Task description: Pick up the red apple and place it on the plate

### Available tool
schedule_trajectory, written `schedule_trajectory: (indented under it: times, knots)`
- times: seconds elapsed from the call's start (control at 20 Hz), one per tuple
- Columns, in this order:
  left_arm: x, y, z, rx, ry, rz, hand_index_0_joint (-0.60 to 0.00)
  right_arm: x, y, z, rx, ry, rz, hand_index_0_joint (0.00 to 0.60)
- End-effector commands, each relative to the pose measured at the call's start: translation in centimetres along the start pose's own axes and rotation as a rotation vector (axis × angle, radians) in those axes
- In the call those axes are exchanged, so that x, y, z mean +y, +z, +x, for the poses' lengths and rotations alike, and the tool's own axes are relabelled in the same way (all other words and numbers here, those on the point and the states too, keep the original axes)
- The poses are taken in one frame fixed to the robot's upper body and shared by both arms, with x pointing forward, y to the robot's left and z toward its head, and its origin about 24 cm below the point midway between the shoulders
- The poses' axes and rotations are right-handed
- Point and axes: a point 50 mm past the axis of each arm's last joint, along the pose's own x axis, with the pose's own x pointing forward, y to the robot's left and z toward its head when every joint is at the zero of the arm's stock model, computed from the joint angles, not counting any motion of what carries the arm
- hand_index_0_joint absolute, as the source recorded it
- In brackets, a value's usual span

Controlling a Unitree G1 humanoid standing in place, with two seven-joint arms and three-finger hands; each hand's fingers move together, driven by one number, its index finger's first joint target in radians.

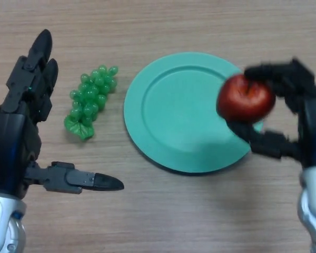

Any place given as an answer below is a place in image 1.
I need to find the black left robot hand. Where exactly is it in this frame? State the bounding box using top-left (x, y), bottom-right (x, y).
top-left (0, 28), bottom-right (125, 200)

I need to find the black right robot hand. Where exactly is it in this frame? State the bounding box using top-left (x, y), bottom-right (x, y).
top-left (225, 57), bottom-right (316, 169)

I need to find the red apple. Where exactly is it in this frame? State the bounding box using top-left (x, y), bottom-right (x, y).
top-left (216, 74), bottom-right (277, 123)

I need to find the green plate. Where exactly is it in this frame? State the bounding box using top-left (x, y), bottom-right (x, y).
top-left (123, 52), bottom-right (264, 174)

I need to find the green grape bunch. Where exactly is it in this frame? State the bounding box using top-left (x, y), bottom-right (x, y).
top-left (64, 64), bottom-right (120, 142)

